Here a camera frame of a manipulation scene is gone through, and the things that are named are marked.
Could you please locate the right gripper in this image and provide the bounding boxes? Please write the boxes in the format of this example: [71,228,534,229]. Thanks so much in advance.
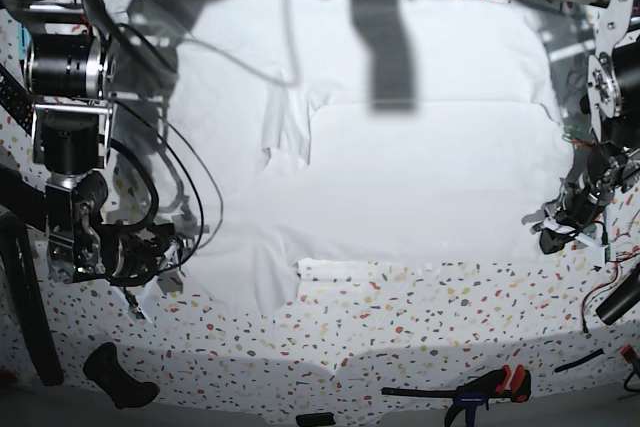
[99,223,183,288]

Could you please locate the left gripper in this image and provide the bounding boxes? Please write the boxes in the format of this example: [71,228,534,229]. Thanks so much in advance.
[522,176,613,267]

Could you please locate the white T-shirt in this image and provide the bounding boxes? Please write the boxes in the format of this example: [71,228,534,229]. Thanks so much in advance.
[131,0,573,316]

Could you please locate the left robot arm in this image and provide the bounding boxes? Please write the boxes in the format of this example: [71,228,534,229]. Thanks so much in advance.
[533,0,639,257]

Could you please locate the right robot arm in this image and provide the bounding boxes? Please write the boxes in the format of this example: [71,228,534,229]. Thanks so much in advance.
[1,0,573,313]

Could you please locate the black cylinder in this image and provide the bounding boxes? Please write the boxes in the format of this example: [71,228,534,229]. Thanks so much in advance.
[596,265,640,326]

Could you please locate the black game controller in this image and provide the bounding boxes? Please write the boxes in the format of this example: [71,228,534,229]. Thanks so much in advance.
[83,342,160,409]

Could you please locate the black orange bar clamp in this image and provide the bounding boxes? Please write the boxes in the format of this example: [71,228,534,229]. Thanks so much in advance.
[381,365,532,427]

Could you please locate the black remote control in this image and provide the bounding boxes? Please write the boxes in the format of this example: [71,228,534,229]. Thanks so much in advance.
[0,65,34,136]

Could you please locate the terrazzo pattern tablecloth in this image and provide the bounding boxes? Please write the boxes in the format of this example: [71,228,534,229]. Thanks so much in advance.
[0,0,640,426]

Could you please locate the small black box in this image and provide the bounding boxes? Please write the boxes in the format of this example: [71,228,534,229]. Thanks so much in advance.
[296,412,336,427]

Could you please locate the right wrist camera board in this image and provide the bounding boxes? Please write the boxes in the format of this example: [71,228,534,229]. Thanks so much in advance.
[121,287,155,322]

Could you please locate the red black wires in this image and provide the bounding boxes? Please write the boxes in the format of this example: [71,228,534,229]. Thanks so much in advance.
[579,231,640,333]

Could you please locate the black fabric strap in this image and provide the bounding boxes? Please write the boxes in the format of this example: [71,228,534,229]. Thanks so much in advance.
[0,164,51,233]

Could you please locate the black cable piece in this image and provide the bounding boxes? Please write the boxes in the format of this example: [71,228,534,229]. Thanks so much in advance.
[553,348,605,373]

